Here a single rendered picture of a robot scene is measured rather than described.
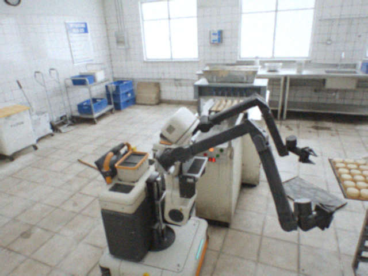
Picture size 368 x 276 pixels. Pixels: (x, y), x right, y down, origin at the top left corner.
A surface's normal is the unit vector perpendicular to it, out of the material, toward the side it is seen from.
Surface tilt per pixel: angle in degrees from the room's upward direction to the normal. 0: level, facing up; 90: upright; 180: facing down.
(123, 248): 90
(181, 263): 0
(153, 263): 0
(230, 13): 90
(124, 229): 90
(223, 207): 90
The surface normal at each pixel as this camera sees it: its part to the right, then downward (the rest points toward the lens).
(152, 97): -0.37, -0.02
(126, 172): -0.30, 0.41
